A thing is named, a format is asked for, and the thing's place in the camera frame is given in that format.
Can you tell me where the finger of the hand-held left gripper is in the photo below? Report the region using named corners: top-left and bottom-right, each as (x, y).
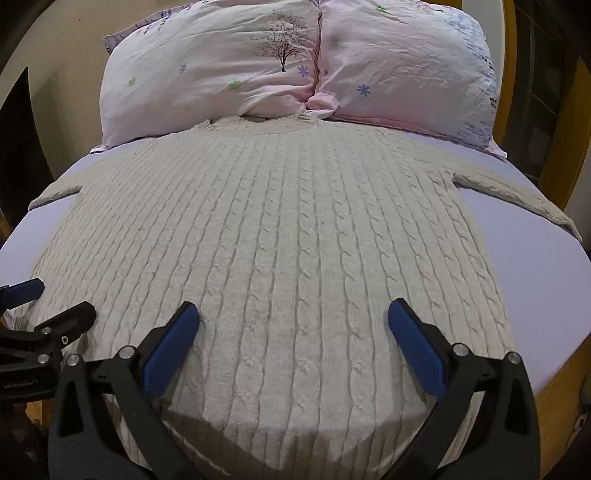
top-left (0, 301), bottom-right (98, 357)
top-left (0, 277), bottom-right (46, 312)

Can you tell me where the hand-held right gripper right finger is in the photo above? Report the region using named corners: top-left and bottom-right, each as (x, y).
top-left (387, 298), bottom-right (541, 480)

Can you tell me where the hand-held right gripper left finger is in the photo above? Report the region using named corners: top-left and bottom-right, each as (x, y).
top-left (47, 301), bottom-right (201, 480)

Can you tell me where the cream cable-knit sweater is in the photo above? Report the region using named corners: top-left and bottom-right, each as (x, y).
top-left (10, 114), bottom-right (583, 475)

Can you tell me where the pink flower-print pillow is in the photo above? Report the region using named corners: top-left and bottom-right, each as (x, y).
top-left (305, 0), bottom-right (508, 158)

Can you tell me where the pink tree-print pillow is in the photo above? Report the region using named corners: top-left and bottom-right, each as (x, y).
top-left (90, 0), bottom-right (324, 153)

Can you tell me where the wooden bed frame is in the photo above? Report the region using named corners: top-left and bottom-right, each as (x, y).
top-left (502, 0), bottom-right (591, 480)

